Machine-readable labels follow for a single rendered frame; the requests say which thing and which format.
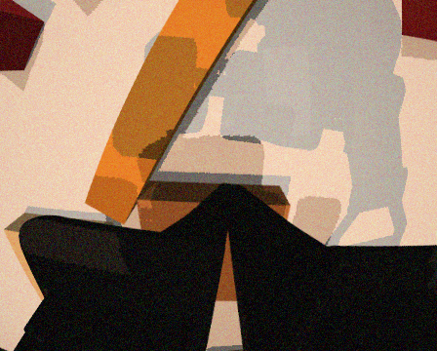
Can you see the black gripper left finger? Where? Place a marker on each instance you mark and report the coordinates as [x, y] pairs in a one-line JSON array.
[[175, 272]]

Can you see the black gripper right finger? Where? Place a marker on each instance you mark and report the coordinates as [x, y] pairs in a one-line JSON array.
[[287, 282]]

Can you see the orange board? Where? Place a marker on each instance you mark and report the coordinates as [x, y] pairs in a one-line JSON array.
[[183, 55]]

